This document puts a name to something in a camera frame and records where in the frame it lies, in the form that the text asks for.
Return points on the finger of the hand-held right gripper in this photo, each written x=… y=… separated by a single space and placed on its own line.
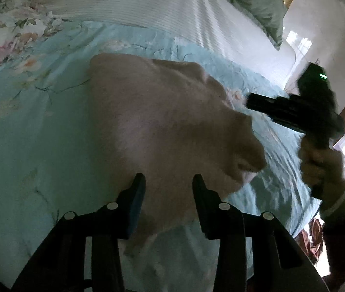
x=266 y=105

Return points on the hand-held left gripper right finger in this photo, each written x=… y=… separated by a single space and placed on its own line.
x=201 y=200

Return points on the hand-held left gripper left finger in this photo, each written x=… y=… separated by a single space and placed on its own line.
x=136 y=200

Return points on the pale pink t-shirt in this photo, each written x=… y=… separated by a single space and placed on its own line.
x=160 y=127

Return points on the person's right hand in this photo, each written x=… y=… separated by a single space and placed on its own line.
x=327 y=170

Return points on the green pillow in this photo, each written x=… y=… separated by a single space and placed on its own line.
x=251 y=0

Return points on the light blue floral bedsheet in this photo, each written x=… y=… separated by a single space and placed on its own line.
x=38 y=143

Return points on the dark red cloth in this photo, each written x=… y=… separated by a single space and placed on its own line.
x=311 y=238

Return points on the white striped bed cover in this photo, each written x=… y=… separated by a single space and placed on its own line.
x=129 y=3

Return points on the white floral cloth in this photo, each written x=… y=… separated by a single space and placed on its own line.
x=8 y=30

